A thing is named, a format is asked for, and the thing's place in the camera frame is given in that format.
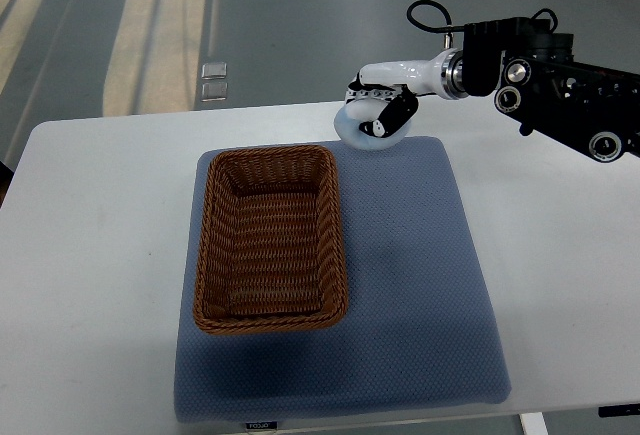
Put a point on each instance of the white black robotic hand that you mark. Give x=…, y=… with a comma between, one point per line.
x=401, y=84

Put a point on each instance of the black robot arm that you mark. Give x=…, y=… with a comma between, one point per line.
x=530, y=70

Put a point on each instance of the brown wicker basket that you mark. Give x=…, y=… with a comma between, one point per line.
x=271, y=255

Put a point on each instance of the upper metal floor plate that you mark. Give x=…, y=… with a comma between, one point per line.
x=214, y=70

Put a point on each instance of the metal floor plate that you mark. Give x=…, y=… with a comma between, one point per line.
x=214, y=91
x=214, y=70

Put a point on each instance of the lower metal floor plate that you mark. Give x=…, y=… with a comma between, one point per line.
x=214, y=91

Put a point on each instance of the blue quilted mat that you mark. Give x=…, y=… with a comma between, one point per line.
x=419, y=332

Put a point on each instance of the white table leg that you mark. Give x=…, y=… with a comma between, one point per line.
x=533, y=424

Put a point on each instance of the black table control box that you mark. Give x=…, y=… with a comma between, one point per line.
x=619, y=411

